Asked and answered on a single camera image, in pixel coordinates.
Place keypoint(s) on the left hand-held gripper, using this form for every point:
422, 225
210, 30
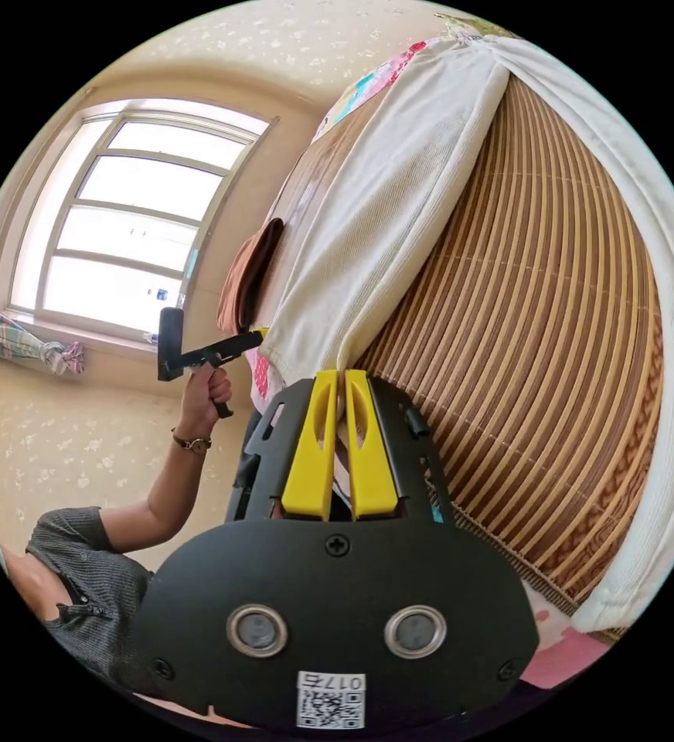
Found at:
221, 349

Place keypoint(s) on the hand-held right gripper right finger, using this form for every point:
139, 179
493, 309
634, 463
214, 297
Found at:
372, 458

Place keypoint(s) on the white pants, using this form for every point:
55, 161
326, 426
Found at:
383, 191

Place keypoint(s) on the brown cushion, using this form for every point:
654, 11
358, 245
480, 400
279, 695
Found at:
244, 284

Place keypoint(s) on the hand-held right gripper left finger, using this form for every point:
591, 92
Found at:
311, 452

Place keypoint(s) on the plaid curtain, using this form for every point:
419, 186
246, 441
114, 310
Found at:
30, 342

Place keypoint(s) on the window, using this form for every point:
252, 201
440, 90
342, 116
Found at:
134, 226

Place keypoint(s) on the bed with woven mat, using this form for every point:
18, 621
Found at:
517, 324

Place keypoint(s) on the person's left hand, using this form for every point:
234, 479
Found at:
201, 403

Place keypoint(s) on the person's left forearm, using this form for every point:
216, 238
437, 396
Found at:
177, 475

